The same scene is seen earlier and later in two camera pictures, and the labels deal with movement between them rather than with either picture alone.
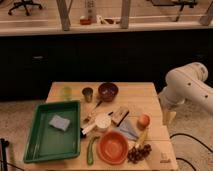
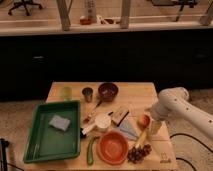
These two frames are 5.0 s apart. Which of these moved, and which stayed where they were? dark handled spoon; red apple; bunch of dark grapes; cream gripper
Moved: cream gripper
Stayed: red apple; bunch of dark grapes; dark handled spoon
